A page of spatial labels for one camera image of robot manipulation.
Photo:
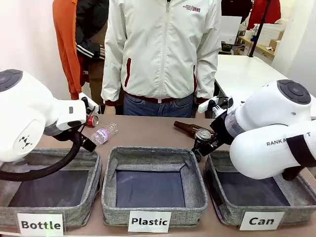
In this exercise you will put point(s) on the white work table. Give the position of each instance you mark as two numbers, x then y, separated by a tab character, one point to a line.
242	71

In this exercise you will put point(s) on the small clear plastic bottle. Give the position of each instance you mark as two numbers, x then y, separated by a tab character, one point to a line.
103	134

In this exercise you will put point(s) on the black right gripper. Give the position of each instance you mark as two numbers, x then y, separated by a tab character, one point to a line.
222	134

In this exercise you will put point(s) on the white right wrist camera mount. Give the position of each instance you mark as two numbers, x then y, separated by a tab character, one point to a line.
207	105

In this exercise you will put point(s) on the large brown glass bottle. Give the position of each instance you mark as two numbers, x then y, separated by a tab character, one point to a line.
187	127

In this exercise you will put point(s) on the white flat panel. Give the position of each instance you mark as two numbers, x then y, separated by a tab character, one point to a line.
229	29

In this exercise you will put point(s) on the orange hanging garment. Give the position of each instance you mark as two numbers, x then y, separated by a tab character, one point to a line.
66	49

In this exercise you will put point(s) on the bystander's hand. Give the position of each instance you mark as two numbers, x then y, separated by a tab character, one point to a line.
102	51

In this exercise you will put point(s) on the black drink can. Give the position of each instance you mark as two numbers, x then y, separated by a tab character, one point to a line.
204	134

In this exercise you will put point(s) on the crushed red soda can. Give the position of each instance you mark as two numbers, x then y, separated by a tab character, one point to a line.
93	121

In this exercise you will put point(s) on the bystander in red jacket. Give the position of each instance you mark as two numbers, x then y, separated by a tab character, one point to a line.
271	12

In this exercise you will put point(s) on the stack of white boxes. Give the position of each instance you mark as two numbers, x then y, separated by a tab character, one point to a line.
270	30

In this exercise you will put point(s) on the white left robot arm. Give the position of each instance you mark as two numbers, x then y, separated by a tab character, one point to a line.
24	111

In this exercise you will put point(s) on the grey fabric basket labelled Plastic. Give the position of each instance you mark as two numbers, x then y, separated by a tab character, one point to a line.
148	154

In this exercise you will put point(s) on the white Plastic label card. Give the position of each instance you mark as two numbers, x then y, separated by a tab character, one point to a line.
149	221

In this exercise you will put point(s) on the bystander in black jacket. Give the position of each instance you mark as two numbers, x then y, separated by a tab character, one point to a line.
91	24

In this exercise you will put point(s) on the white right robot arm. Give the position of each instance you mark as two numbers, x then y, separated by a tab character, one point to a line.
259	153

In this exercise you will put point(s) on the white Bottle label card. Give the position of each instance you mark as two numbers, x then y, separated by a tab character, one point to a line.
40	224

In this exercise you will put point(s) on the small cardboard box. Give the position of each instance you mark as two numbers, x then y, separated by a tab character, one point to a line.
275	44

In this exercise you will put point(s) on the grey fabric basket labelled Bottle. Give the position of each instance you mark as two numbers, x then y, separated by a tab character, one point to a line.
49	214

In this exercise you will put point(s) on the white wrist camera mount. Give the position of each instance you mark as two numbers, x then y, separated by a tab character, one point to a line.
207	105
87	100

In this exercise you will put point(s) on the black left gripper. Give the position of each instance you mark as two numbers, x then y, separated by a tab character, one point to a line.
89	145

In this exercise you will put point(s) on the white Can label card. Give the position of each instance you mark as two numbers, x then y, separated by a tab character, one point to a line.
261	221

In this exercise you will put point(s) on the grey fabric basket labelled Can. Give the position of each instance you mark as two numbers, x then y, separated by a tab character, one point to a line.
222	212

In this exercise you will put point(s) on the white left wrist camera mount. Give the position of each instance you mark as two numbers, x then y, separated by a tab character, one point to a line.
87	100

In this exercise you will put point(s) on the black stand pole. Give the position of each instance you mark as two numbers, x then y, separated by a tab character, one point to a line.
259	27

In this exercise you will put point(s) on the person's right forearm white sleeve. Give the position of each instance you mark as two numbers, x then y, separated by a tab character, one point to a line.
112	81

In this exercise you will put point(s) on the person in white jacket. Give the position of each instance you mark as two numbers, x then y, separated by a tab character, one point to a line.
160	49

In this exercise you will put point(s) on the wooden shelf board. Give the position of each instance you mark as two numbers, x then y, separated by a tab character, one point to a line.
259	48

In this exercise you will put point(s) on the person's left forearm white sleeve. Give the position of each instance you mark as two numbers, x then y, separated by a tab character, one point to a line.
206	79

